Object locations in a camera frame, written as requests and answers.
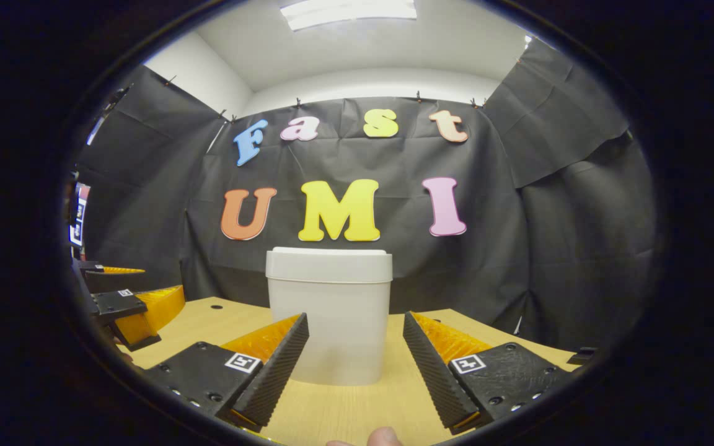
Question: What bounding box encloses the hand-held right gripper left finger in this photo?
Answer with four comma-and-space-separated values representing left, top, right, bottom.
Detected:
144, 313, 310, 432

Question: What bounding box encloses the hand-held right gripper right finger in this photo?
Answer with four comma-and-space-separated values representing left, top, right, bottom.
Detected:
402, 311, 571, 434

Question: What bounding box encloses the white desktop garbage bin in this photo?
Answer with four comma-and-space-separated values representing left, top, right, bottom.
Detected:
265, 247, 394, 387

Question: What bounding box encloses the wooden desktop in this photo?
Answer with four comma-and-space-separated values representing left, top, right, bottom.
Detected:
118, 296, 581, 446

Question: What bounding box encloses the computer monitor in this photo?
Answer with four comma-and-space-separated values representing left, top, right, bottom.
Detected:
69, 181, 92, 248

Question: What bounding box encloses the black backdrop cloth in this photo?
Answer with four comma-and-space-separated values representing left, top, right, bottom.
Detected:
72, 37, 658, 354

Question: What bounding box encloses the ceiling light panel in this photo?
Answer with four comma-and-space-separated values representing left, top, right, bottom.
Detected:
280, 0, 418, 32

